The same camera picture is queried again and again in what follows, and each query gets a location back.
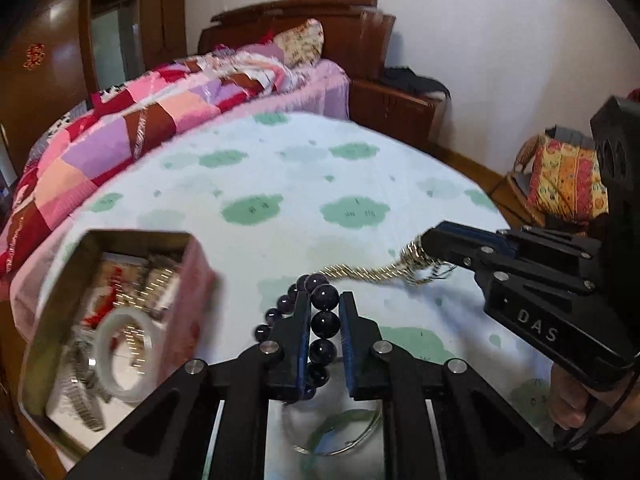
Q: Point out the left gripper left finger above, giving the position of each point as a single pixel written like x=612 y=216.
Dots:
x=287 y=374

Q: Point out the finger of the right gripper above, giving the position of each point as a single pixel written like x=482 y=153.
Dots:
x=428 y=242
x=458 y=241

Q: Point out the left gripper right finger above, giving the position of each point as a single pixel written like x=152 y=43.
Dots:
x=365 y=353

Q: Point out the pale jade bangle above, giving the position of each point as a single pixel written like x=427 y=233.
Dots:
x=127 y=348

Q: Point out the silver metal watch band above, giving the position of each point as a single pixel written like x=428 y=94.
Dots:
x=82 y=386

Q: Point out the person's right hand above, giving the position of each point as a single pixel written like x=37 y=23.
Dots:
x=568 y=399

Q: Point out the wicker chair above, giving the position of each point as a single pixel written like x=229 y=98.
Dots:
x=530 y=194

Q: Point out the thin green jade bangle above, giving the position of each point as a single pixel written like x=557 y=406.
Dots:
x=313 y=432

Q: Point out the yellow patterned cushion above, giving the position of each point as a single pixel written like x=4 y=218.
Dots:
x=565 y=179

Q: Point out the wooden nightstand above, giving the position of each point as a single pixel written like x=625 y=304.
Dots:
x=413 y=120

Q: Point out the dark clothes on nightstand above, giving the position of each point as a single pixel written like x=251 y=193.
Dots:
x=406 y=80

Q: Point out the cloud pattern tablecloth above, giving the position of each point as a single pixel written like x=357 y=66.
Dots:
x=276 y=196

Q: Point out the pink metal tin box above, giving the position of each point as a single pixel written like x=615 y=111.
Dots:
x=165 y=274

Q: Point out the red knot tassel charm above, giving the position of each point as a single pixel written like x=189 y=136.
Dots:
x=108 y=302

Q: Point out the pink bed sheet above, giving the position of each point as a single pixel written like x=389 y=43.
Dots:
x=325 y=93

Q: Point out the wooden bed with headboard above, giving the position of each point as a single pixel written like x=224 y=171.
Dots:
x=354 y=34

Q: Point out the floral pillow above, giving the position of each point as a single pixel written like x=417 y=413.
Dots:
x=301 y=45

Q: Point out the patchwork pink quilt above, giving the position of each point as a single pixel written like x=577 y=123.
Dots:
x=143 y=115

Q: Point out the red double happiness sticker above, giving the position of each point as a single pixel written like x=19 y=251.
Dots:
x=35 y=54

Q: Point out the wooden wardrobe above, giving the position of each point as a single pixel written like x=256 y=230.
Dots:
x=32 y=99

